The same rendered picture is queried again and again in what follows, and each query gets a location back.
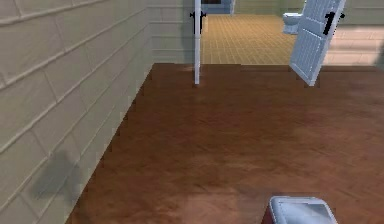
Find black door handle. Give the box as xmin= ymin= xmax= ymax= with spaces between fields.
xmin=189 ymin=10 xmax=208 ymax=36
xmin=322 ymin=11 xmax=346 ymax=37

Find white panelled room door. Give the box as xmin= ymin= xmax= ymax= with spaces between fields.
xmin=288 ymin=0 xmax=348 ymax=87

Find white toilet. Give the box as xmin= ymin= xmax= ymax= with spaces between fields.
xmin=282 ymin=12 xmax=304 ymax=35

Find pale blue cupboard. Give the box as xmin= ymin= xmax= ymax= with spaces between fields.
xmin=200 ymin=0 xmax=236 ymax=16

